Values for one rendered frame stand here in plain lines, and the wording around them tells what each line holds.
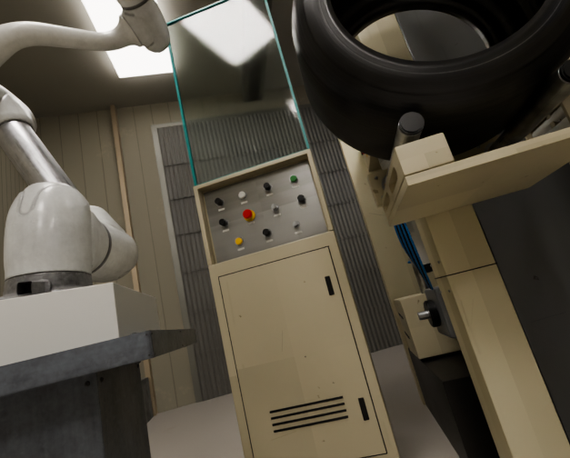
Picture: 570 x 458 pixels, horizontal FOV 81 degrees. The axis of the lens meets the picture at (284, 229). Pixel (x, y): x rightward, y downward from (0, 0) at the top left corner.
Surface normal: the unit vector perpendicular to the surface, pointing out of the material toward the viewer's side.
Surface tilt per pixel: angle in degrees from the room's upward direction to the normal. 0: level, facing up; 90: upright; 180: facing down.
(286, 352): 90
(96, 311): 90
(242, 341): 90
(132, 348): 90
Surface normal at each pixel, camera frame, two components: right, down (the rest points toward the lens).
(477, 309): -0.21, -0.20
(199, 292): 0.12, -0.28
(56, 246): 0.64, -0.28
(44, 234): 0.42, -0.30
